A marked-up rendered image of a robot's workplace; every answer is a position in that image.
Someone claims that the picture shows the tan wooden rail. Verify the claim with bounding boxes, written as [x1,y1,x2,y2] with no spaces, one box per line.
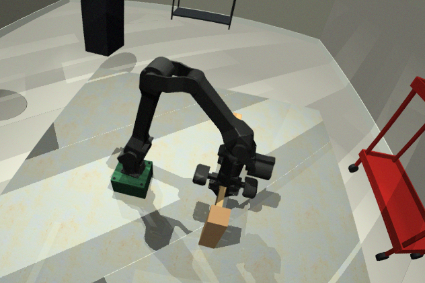
[215,114,241,207]

